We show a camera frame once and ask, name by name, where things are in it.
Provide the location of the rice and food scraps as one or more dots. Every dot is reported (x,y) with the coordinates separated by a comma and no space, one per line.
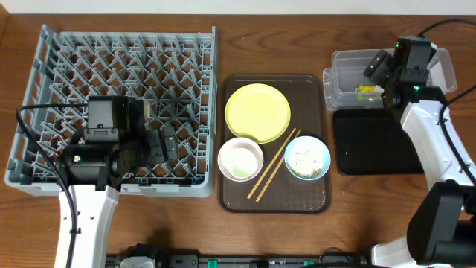
(305,163)

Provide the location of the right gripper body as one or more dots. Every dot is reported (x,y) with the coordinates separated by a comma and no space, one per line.
(378,65)

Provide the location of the light blue bowl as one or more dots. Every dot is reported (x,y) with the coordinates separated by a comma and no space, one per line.
(312,144)

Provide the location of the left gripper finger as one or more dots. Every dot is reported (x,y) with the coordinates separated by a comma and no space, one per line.
(156,154)
(170,142)

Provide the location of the yellow plate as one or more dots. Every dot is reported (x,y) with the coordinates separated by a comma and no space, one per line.
(259,112)

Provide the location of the black tray bin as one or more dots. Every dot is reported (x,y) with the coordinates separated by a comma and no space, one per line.
(370,142)

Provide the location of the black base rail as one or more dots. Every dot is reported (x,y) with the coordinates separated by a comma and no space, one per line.
(143,255)

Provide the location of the left wooden chopstick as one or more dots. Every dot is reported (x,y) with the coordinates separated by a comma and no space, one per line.
(270,164)

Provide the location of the right wooden chopstick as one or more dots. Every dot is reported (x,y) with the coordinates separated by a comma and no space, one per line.
(275,170)

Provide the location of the green yellow snack wrapper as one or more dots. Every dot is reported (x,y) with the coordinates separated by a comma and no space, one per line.
(369,93)

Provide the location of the wooden chopstick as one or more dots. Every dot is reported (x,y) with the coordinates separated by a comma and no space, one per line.
(270,164)
(275,170)

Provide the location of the white cup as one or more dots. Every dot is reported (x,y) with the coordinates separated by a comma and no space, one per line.
(240,163)

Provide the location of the clear plastic bin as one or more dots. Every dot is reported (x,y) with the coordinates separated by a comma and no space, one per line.
(347,73)

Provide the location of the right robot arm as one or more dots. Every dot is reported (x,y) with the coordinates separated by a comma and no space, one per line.
(436,236)

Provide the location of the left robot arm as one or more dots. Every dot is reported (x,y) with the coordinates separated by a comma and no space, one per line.
(87,204)

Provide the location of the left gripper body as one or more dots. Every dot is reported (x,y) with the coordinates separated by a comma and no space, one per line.
(163,145)

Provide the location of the grey dishwasher rack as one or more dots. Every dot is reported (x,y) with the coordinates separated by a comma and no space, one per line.
(174,72)

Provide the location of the dark brown serving tray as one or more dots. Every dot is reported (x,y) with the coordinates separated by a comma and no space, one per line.
(285,193)

